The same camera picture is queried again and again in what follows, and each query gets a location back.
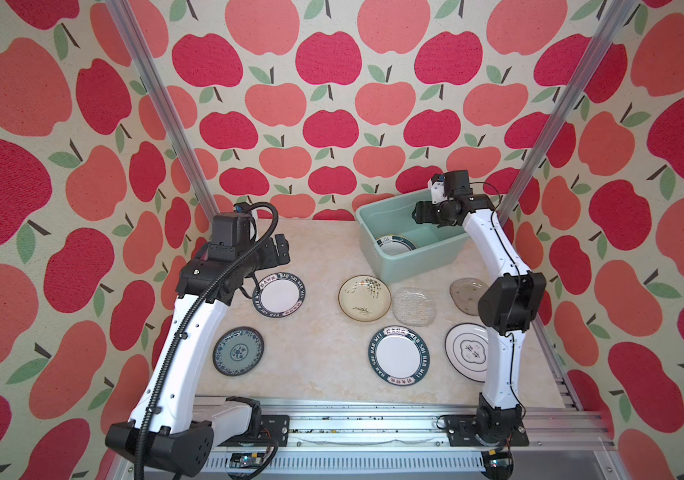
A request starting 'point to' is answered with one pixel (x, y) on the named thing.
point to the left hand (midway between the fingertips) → (276, 247)
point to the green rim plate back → (395, 244)
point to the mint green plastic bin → (436, 247)
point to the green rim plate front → (399, 355)
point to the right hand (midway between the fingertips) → (430, 210)
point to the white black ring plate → (465, 348)
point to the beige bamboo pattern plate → (365, 298)
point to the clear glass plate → (414, 306)
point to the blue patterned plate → (238, 351)
